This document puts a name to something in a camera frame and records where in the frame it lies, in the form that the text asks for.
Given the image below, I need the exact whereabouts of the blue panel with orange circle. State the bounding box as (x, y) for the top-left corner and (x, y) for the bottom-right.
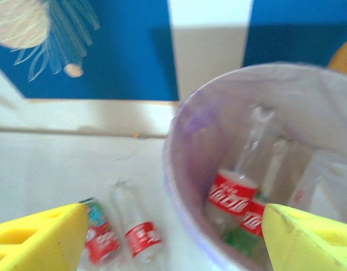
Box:
(242, 0), (347, 70)

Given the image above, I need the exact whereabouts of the green label plastic bottle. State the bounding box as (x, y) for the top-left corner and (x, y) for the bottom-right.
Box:
(221, 228), (266, 256)

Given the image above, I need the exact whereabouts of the red label cola bottle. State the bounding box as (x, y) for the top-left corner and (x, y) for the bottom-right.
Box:
(208, 104), (277, 218)
(108, 180), (164, 263)
(239, 135), (289, 238)

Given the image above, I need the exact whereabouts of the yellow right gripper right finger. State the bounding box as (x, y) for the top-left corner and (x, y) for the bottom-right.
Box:
(260, 203), (347, 271)

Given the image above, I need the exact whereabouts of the white waste bin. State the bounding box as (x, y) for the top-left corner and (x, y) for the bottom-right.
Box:
(163, 62), (347, 271)

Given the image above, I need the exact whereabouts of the blue panel with beige circle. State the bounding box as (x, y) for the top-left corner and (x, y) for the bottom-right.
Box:
(0, 0), (179, 101)

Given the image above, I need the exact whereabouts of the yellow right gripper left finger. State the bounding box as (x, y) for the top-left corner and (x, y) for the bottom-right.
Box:
(0, 202), (91, 271)

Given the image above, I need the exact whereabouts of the white plastic bin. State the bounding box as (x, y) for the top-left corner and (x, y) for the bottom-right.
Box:
(161, 61), (347, 271)

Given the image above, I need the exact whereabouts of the red and teal label bottle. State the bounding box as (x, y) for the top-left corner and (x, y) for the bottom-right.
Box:
(78, 197), (122, 265)

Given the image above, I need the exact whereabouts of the white label plastic bottle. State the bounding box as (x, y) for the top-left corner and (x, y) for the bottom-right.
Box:
(287, 149), (347, 226)

